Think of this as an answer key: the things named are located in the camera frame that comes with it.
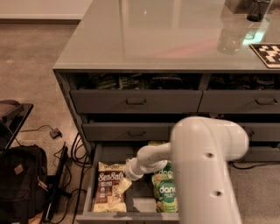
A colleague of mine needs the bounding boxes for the grey drawer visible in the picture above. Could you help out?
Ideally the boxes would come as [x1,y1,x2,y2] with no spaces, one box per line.
[82,122,173,141]
[199,90,280,114]
[242,146,280,162]
[70,89,202,114]
[239,122,280,142]

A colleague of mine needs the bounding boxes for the top right grey drawer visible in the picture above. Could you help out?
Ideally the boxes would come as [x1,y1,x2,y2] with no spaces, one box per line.
[199,90,280,114]

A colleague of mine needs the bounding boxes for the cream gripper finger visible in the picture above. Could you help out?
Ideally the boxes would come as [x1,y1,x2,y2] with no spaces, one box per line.
[107,194,122,205]

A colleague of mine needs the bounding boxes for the grey cabinet with counter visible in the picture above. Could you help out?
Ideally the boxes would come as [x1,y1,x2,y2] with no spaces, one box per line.
[54,0,279,151]

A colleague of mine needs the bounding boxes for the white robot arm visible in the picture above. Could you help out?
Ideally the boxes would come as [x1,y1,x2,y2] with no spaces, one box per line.
[116,116,249,224]

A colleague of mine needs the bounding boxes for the green dang bag middle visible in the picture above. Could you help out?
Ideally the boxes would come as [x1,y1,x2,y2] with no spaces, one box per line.
[154,161,173,175]

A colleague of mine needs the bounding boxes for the bottom right grey drawer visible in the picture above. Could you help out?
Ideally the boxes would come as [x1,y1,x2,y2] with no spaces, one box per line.
[242,146,280,162]

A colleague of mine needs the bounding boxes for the middle right grey drawer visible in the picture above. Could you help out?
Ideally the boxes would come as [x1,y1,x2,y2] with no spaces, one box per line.
[239,122,280,142]

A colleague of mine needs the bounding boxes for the middle left grey drawer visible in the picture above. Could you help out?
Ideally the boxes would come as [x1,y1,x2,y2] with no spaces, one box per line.
[82,122,173,141]

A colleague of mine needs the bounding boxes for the green dang bag front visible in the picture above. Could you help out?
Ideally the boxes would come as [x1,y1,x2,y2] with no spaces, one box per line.
[151,173,178,213]

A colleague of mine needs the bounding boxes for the black side table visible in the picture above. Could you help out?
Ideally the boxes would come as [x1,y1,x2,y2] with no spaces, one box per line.
[0,100,33,151]

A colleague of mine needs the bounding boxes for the green dang bag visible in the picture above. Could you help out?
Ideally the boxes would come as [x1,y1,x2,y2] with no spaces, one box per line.
[148,141,165,146]
[151,173,178,213]
[154,161,173,175]

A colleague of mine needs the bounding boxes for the black power adapter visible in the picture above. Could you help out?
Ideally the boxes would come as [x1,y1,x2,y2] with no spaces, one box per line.
[50,128,62,139]

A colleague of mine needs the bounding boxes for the black floor cables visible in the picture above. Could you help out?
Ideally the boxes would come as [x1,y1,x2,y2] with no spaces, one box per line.
[43,132,94,224]

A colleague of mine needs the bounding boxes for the black white marker board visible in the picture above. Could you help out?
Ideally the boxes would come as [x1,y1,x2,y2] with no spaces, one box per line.
[249,43,280,68]

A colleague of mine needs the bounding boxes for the open bottom left drawer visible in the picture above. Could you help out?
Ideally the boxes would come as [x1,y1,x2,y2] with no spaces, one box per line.
[76,143,179,224]

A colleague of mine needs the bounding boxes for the black mesh cup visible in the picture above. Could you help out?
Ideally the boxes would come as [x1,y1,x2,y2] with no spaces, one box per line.
[247,0,271,22]

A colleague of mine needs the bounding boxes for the green dang bag back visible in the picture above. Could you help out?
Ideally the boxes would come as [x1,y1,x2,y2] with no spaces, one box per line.
[148,141,165,146]

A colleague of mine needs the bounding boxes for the top left grey drawer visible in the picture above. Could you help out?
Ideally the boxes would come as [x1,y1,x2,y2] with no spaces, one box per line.
[70,89,202,114]

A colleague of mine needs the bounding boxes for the brown sea salt chip bag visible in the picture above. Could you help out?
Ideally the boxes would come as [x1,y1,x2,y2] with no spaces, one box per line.
[93,162,127,213]

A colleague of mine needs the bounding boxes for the black cable under drawer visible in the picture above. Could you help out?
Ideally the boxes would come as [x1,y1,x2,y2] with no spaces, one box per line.
[227,161,280,171]

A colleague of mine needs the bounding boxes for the black backpack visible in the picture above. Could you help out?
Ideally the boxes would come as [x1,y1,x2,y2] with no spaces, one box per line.
[0,145,48,224]

